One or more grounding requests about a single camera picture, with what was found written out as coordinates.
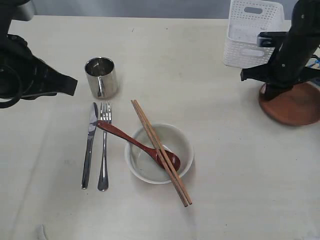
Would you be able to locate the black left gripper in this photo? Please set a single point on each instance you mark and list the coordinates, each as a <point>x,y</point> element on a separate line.
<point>22,72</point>

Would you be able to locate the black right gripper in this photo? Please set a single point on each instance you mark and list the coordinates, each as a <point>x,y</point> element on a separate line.
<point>285,70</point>

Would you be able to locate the brown round plate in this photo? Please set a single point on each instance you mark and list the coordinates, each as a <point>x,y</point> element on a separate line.
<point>299,106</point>

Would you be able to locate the white perforated plastic basket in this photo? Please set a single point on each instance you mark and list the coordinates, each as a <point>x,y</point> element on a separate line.
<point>248,18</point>

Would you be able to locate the silver metal cup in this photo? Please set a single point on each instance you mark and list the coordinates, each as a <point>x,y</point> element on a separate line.
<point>101,76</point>

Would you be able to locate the silver table knife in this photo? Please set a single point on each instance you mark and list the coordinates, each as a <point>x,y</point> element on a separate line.
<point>93,117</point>

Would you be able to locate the wooden chopstick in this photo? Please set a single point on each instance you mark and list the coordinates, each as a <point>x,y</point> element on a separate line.
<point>157,155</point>
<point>162,152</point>

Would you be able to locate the brown wooden spoon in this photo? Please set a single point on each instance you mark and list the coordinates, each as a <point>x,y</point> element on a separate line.
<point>150,151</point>

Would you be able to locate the silver metal fork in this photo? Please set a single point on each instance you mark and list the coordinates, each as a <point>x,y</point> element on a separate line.
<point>106,116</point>

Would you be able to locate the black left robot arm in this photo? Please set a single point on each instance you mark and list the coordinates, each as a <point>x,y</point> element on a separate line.
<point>8,12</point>

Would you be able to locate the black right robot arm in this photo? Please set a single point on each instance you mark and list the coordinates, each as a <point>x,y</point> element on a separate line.
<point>305,25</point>

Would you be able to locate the grey backdrop curtain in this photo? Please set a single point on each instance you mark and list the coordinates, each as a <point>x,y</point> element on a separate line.
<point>175,9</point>

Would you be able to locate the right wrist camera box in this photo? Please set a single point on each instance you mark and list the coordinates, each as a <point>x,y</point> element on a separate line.
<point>271,39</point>

